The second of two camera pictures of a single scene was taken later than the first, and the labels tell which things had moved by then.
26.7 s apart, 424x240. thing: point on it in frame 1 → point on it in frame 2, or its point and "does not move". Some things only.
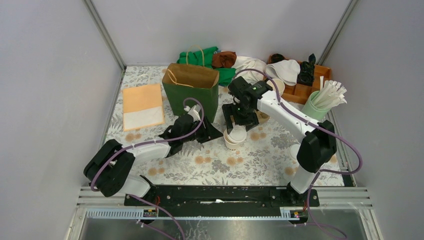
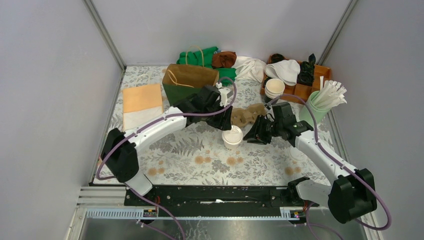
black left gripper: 209,132 → 224,122
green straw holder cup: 311,109 does not move
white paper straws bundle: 330,95 does not move
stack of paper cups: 280,84 does not move
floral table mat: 269,156 does not move
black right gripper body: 242,116 → 276,126
